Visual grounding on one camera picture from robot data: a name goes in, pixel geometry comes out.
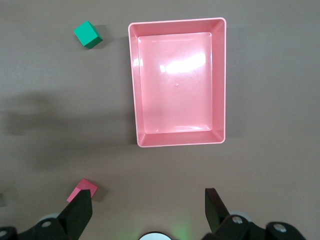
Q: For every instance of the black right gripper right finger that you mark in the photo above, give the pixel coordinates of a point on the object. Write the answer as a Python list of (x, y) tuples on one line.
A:
[(215, 212)]

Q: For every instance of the pink plastic tray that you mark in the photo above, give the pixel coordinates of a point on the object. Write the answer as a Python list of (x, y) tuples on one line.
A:
[(175, 87)]

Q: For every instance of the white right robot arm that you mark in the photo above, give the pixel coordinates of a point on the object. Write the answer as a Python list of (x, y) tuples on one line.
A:
[(155, 236)]

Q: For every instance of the brown table cover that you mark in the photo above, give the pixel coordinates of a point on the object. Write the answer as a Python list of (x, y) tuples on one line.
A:
[(50, 100)]

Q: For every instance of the green foam cube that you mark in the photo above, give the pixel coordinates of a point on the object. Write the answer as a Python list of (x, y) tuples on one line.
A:
[(87, 33)]

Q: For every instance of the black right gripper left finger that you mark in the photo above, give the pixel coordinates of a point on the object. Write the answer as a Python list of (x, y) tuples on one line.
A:
[(80, 210)]

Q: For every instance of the pink foam cube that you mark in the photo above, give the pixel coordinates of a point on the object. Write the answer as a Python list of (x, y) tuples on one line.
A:
[(86, 185)]

